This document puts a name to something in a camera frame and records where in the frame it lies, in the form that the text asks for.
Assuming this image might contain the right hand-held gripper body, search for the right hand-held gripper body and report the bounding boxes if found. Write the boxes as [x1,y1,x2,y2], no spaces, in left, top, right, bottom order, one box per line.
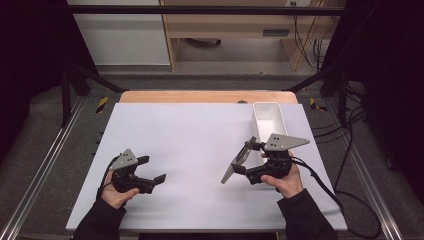
[254,133,311,184]

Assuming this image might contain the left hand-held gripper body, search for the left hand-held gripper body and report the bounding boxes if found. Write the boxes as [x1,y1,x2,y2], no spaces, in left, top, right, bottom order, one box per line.
[109,148,145,194]

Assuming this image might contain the gold patterned phone case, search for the gold patterned phone case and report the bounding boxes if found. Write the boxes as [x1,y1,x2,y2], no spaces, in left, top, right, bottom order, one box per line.
[220,135,258,185]

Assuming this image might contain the white plastic bin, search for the white plastic bin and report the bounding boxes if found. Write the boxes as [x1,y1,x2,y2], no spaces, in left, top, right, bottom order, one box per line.
[251,101,290,148]

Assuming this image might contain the person's left hand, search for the person's left hand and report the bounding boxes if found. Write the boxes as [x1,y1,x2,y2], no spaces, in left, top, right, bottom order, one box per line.
[101,171,140,210]

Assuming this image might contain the person's right hand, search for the person's right hand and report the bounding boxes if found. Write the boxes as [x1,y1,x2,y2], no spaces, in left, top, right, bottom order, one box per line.
[260,164,305,199]

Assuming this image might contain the yellow black tape marker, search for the yellow black tape marker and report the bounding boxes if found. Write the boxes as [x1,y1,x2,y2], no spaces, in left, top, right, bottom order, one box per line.
[95,96,110,114]
[309,97,328,113]

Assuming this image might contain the black metal stand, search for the black metal stand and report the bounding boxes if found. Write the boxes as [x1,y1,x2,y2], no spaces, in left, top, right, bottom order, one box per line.
[59,61,129,128]
[282,61,353,128]

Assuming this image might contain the wooden desk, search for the wooden desk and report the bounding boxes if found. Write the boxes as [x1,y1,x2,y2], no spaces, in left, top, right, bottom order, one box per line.
[159,0,348,72]

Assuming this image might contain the white cabinet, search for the white cabinet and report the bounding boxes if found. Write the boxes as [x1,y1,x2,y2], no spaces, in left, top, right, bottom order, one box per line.
[66,0,171,66]

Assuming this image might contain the left hand-held gripper cable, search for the left hand-held gripper cable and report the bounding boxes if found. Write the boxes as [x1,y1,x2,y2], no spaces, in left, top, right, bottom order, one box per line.
[95,154,122,201]

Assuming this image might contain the hand-held gripper cable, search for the hand-held gripper cable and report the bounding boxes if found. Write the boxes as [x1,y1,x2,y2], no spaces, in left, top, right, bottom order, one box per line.
[95,154,122,201]
[291,156,383,240]

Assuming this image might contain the right hand-held gripper cable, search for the right hand-held gripper cable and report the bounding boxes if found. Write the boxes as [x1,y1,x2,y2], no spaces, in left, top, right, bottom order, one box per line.
[291,156,383,240]

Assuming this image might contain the black floor cables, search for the black floor cables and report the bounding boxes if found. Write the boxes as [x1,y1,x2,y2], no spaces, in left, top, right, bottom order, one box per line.
[311,83,368,201]

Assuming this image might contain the aluminium rail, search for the aluminium rail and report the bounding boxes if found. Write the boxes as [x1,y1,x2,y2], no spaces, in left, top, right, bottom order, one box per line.
[0,96,86,240]
[346,143,405,240]

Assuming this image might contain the black cable bundle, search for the black cable bundle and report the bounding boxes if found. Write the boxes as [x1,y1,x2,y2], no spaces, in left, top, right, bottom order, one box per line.
[290,2,332,71]

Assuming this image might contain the black horizontal frame bar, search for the black horizontal frame bar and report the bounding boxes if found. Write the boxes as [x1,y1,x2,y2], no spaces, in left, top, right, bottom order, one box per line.
[66,4,348,16]

